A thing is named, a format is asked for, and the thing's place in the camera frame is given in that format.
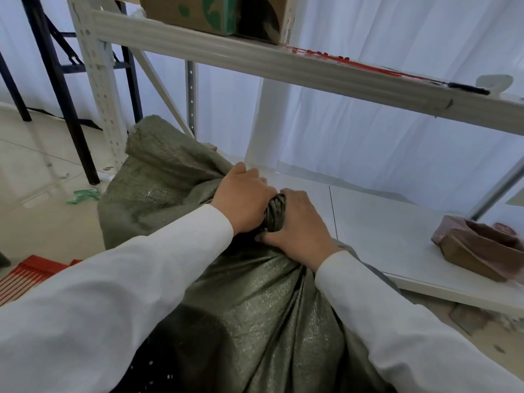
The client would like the person's right forearm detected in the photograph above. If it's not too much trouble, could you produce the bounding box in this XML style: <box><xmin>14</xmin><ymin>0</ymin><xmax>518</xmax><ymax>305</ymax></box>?
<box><xmin>314</xmin><ymin>250</ymin><xmax>524</xmax><ymax>393</ymax></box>

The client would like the bundle of red cable ties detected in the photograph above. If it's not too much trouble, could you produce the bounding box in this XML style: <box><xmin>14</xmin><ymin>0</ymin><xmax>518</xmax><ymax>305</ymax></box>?
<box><xmin>287</xmin><ymin>46</ymin><xmax>451</xmax><ymax>85</ymax></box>

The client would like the person's left forearm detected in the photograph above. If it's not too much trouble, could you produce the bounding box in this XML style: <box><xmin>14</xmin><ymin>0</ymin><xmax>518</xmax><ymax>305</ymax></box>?
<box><xmin>0</xmin><ymin>204</ymin><xmax>235</xmax><ymax>393</ymax></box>

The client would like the fan of red cable ties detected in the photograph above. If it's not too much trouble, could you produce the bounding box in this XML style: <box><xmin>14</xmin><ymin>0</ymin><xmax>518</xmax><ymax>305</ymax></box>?
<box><xmin>0</xmin><ymin>254</ymin><xmax>83</xmax><ymax>307</ymax></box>

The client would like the cardboard box with green print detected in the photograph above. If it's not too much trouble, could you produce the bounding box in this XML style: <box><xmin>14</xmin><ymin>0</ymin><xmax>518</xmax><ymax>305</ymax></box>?
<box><xmin>138</xmin><ymin>0</ymin><xmax>240</xmax><ymax>36</ymax></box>

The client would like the white plastic piece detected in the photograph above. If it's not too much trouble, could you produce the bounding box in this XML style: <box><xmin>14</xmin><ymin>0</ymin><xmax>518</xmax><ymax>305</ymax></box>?
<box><xmin>475</xmin><ymin>73</ymin><xmax>514</xmax><ymax>97</ymax></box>

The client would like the white curtain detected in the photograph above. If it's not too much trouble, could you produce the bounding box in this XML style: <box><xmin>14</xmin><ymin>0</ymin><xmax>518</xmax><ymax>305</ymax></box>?
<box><xmin>0</xmin><ymin>0</ymin><xmax>524</xmax><ymax>215</ymax></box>

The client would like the dark blue metal rack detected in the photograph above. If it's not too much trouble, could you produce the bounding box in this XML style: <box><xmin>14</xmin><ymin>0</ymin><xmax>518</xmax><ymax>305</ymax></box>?
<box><xmin>0</xmin><ymin>0</ymin><xmax>144</xmax><ymax>186</ymax></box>

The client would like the person's right hand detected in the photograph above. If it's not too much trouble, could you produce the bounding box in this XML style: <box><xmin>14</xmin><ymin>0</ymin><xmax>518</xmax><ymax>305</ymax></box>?
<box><xmin>254</xmin><ymin>188</ymin><xmax>344</xmax><ymax>273</ymax></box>

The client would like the person's left hand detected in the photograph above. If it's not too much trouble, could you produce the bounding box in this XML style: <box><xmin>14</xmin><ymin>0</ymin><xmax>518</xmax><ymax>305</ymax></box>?
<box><xmin>211</xmin><ymin>161</ymin><xmax>280</xmax><ymax>236</ymax></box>

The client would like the green woven sack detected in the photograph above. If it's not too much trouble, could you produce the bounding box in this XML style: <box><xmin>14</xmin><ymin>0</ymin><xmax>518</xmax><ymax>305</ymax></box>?
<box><xmin>97</xmin><ymin>115</ymin><xmax>404</xmax><ymax>393</ymax></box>

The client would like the dark brown cardboard box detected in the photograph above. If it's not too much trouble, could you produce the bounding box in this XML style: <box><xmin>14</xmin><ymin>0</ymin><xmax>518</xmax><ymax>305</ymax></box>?
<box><xmin>237</xmin><ymin>0</ymin><xmax>297</xmax><ymax>45</ymax></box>

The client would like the crumpled brown pink packet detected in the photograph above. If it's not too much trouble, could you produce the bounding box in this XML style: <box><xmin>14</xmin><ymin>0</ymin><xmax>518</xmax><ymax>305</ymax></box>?
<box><xmin>431</xmin><ymin>215</ymin><xmax>524</xmax><ymax>283</ymax></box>

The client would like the white metal shelf rack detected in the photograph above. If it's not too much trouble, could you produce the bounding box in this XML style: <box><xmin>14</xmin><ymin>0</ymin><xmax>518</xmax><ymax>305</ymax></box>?
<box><xmin>65</xmin><ymin>0</ymin><xmax>524</xmax><ymax>320</ymax></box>

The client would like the green plastic scrap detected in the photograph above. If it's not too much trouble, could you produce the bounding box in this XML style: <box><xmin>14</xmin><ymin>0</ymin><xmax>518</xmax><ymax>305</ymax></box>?
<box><xmin>67</xmin><ymin>187</ymin><xmax>101</xmax><ymax>205</ymax></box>

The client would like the black pen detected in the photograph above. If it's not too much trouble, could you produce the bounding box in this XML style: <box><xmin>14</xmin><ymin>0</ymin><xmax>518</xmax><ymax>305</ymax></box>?
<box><xmin>447</xmin><ymin>81</ymin><xmax>490</xmax><ymax>96</ymax></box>

